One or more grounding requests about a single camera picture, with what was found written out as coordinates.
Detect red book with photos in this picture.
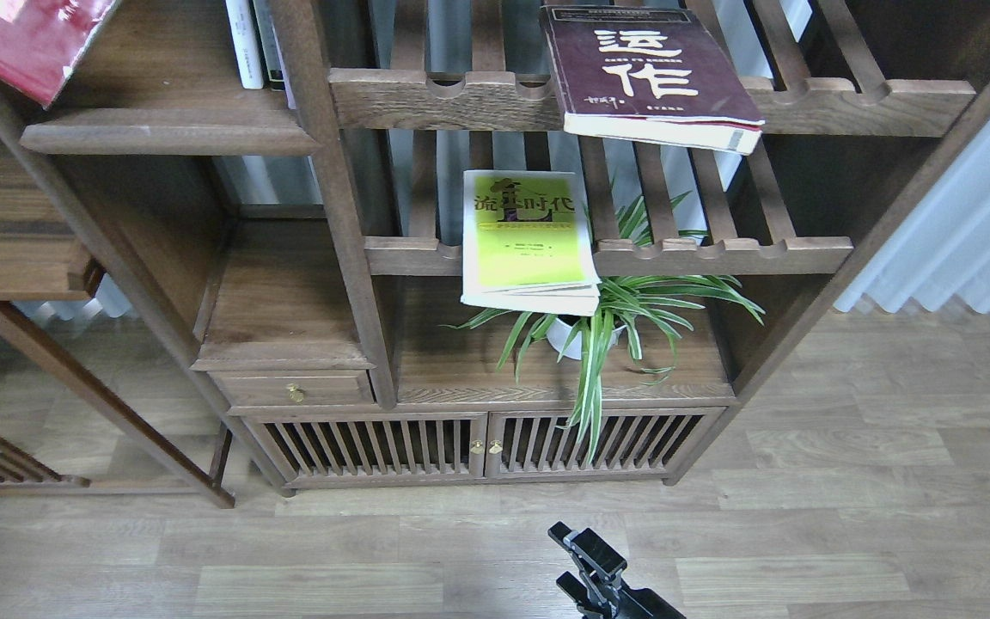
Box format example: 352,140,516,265
0,1,118,108

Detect dark wooden bookshelf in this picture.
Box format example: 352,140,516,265
0,1,990,491

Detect white upright book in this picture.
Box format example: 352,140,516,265
224,0,265,89

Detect white plant pot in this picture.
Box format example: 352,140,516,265
546,315,626,361

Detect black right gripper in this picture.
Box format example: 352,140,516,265
547,521,684,618

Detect yellow-green book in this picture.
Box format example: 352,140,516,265
461,169,600,316

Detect pale purple upright book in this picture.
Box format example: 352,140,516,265
265,1,297,110

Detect maroon book white characters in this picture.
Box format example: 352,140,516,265
540,5,765,156

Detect dark upright book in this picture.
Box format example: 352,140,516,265
252,0,285,91

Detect green spider plant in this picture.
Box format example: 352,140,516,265
443,185,767,468

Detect brass drawer knob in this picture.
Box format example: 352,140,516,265
286,383,306,403

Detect white curtain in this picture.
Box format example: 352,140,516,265
834,120,990,314

